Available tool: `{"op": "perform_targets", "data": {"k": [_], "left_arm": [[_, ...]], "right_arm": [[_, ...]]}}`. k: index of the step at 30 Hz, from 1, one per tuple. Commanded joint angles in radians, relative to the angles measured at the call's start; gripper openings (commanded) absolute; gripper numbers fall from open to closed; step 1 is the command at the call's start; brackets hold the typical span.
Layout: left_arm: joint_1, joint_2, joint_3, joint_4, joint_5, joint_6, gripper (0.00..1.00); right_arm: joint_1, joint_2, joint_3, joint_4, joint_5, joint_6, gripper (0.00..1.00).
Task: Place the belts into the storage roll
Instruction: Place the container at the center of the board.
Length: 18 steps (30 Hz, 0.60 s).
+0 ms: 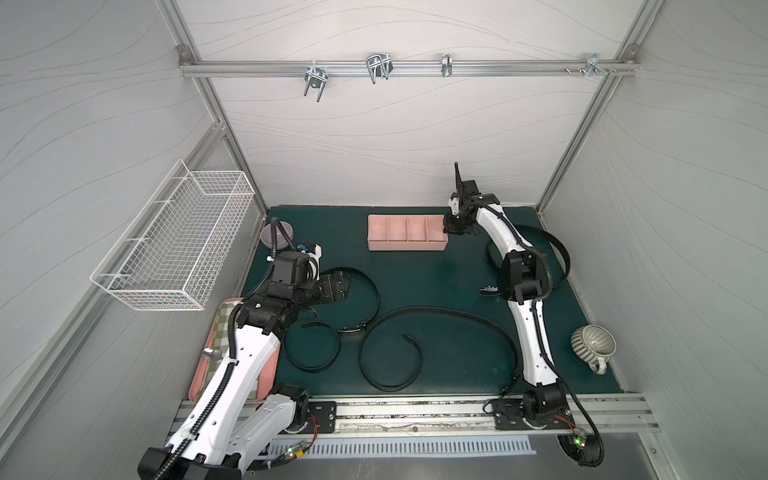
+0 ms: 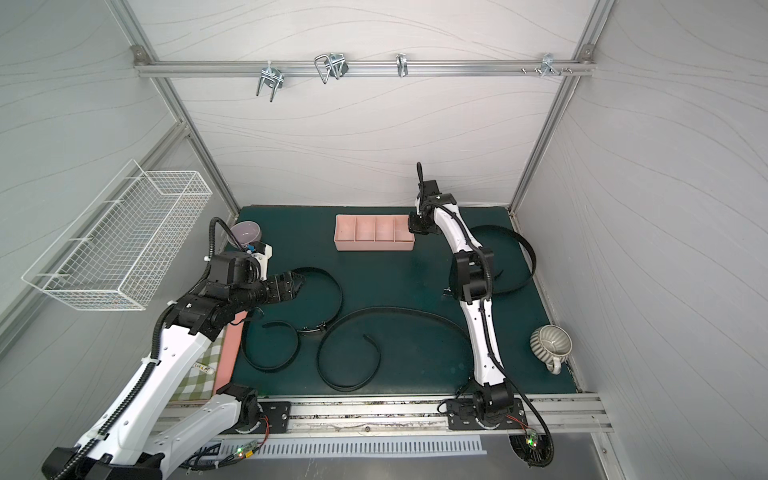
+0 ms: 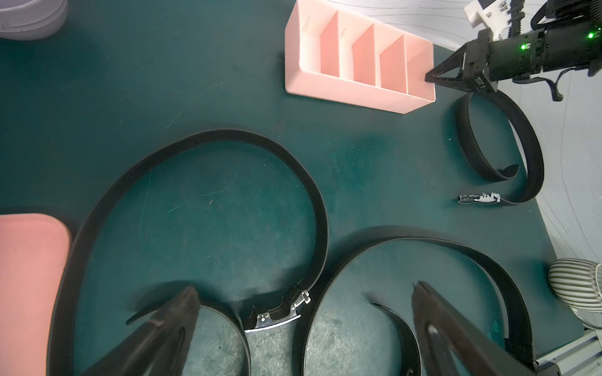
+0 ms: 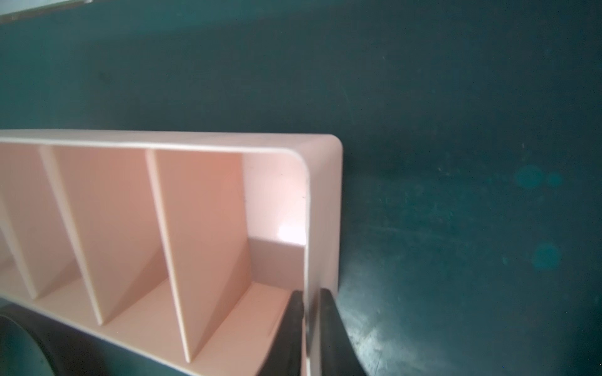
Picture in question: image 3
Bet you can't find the front aluminium frame rail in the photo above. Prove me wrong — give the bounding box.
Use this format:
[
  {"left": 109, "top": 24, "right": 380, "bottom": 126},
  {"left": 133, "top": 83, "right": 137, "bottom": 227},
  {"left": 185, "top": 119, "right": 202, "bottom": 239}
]
[{"left": 536, "top": 329, "right": 601, "bottom": 376}]

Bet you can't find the pink divided storage box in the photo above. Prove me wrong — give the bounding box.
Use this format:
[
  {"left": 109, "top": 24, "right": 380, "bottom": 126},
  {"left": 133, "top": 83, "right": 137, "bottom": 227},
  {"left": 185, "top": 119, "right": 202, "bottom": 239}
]
[{"left": 285, "top": 1, "right": 436, "bottom": 114}]

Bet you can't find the black belt left side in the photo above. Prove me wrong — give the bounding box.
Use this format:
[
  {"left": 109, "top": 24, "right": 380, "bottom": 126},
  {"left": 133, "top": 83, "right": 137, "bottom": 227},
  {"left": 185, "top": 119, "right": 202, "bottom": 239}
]
[{"left": 47, "top": 129, "right": 336, "bottom": 375}]

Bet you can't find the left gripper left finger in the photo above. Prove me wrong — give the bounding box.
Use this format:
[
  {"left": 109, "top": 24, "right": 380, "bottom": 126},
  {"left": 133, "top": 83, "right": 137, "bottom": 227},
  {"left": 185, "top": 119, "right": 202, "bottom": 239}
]
[{"left": 84, "top": 286, "right": 201, "bottom": 375}]

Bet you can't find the long black belt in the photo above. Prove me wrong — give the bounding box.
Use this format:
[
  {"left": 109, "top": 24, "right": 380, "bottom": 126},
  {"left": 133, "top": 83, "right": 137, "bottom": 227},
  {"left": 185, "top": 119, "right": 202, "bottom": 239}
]
[{"left": 293, "top": 233, "right": 536, "bottom": 375}]

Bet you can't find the white ribbed cup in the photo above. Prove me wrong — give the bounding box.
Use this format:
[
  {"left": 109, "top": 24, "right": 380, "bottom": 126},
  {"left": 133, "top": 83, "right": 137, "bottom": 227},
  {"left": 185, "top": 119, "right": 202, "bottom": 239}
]
[{"left": 548, "top": 258, "right": 601, "bottom": 313}]

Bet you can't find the black belt right side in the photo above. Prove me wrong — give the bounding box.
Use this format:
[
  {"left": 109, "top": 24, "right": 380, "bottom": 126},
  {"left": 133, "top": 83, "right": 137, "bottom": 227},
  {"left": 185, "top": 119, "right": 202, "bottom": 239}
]
[{"left": 455, "top": 92, "right": 545, "bottom": 206}]

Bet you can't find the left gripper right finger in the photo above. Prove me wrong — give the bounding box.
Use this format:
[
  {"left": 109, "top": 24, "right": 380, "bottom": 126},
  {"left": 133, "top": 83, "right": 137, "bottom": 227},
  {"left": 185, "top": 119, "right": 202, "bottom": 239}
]
[{"left": 412, "top": 282, "right": 534, "bottom": 375}]

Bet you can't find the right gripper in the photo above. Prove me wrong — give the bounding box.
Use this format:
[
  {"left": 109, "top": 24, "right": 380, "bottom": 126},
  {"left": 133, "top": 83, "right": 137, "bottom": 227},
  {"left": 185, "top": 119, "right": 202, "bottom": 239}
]
[{"left": 425, "top": 22, "right": 601, "bottom": 92}]

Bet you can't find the purple bowl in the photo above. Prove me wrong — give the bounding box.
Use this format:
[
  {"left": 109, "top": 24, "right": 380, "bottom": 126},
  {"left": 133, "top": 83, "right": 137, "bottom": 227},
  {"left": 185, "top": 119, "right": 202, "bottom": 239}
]
[{"left": 1, "top": 0, "right": 68, "bottom": 41}]

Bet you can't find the pink tray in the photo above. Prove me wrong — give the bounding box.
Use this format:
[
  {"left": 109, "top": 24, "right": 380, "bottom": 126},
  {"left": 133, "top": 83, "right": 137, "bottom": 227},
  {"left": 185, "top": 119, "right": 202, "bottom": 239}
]
[{"left": 1, "top": 213, "right": 71, "bottom": 375}]

